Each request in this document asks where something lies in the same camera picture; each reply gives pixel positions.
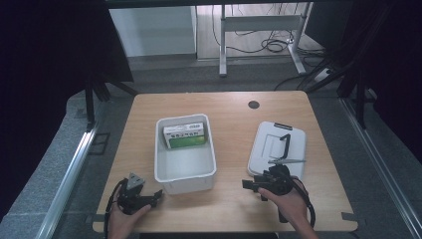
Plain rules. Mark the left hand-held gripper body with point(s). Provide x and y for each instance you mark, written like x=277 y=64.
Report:
x=131 y=199

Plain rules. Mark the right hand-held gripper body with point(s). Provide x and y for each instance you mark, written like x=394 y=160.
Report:
x=278 y=182

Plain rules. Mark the white plastic storage box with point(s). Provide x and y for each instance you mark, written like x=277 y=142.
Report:
x=184 y=166

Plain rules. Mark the person's left hand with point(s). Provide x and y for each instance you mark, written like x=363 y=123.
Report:
x=121 y=220

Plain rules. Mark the person's right hand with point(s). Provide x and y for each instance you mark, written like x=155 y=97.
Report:
x=292 y=205

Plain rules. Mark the black floor socket plate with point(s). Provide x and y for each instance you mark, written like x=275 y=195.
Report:
x=99 y=143

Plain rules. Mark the green and white medicine box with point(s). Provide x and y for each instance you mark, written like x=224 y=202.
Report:
x=185 y=136

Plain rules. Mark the black round table grommet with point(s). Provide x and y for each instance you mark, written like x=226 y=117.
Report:
x=253 y=104

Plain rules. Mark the black tripod stand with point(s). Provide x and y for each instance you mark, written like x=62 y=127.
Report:
x=96 y=89

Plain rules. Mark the white power strip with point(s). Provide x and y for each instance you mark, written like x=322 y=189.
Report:
x=322 y=74

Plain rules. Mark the black metal stand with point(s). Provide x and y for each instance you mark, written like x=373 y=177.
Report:
x=360 y=96

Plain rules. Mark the dark curtain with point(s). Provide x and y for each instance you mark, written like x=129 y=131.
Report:
x=46 y=66
x=391 y=59

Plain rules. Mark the white cabinet panel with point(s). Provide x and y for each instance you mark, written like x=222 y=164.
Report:
x=152 y=30

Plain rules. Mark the aluminium floor rail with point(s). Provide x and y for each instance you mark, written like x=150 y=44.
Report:
x=66 y=186
x=381 y=159

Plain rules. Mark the white metal desk frame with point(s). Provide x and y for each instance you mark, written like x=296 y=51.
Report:
x=262 y=23

